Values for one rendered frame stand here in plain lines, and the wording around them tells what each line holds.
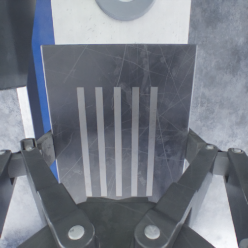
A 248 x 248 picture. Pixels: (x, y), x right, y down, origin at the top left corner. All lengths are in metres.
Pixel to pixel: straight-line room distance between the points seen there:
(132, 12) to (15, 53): 0.25
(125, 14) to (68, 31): 0.11
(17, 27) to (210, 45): 1.50
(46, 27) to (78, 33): 0.70
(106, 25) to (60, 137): 0.23
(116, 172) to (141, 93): 0.08
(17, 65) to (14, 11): 0.11
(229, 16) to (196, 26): 0.28
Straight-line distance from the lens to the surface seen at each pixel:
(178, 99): 0.16
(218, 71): 1.76
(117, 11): 0.33
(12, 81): 0.41
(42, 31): 1.05
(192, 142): 0.17
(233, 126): 1.95
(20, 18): 0.49
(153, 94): 0.15
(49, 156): 0.17
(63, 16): 0.36
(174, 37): 0.35
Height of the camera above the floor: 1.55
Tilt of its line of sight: 72 degrees down
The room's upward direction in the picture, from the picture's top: 179 degrees clockwise
